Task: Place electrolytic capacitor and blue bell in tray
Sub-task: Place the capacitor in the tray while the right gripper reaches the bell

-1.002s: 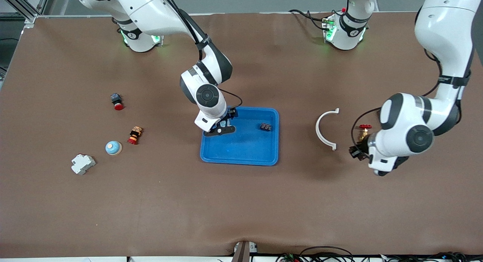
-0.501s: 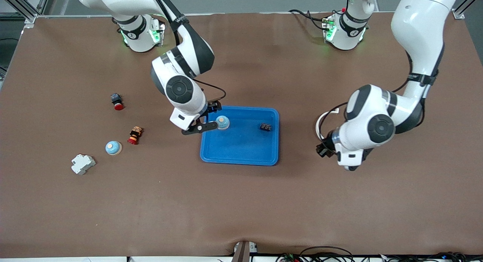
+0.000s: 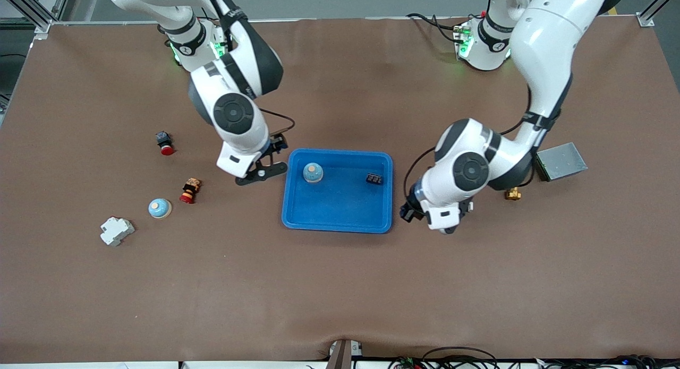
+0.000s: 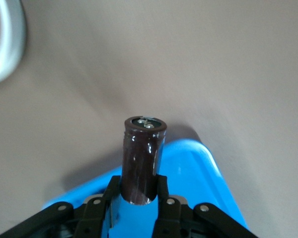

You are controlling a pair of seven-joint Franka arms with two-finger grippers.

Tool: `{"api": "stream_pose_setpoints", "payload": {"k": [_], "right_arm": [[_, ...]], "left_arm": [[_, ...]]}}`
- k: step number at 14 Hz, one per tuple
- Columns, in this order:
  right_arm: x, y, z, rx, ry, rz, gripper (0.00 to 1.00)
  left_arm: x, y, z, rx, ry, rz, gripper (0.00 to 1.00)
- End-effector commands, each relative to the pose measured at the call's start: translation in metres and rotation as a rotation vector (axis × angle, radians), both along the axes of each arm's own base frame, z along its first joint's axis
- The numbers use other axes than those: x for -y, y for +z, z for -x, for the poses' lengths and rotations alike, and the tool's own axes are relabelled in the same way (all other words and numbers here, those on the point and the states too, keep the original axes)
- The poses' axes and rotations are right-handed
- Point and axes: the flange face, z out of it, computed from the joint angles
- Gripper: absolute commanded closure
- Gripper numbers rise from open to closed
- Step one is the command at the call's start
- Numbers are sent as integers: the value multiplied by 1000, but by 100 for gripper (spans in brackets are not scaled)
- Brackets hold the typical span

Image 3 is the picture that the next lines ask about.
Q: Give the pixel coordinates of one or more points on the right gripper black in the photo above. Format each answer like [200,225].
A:
[277,144]

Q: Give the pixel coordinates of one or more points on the blue dome call bell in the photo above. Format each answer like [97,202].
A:
[159,208]
[313,172]

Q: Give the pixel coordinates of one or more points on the small black connector block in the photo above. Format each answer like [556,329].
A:
[374,179]

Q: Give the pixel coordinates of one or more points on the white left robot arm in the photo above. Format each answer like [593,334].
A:
[470,170]

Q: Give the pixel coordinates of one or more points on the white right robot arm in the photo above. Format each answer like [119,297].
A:
[234,114]

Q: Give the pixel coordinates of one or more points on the blue plastic tray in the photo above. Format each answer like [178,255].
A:
[329,209]

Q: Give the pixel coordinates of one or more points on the brass valve red handwheel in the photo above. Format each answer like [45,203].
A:
[513,194]

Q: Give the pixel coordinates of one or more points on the red yellow emergency button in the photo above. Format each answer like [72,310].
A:
[189,191]

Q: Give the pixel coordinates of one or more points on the brown table mat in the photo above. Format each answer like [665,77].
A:
[340,284]

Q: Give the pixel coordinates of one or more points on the silver metal box module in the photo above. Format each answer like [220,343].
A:
[563,162]

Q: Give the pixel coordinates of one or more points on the white circuit breaker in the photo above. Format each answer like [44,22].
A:
[117,231]

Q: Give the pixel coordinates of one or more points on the red push button switch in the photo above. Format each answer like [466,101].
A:
[166,146]

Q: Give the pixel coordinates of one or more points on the aluminium frame profile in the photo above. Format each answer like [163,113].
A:
[61,2]
[656,5]
[26,5]

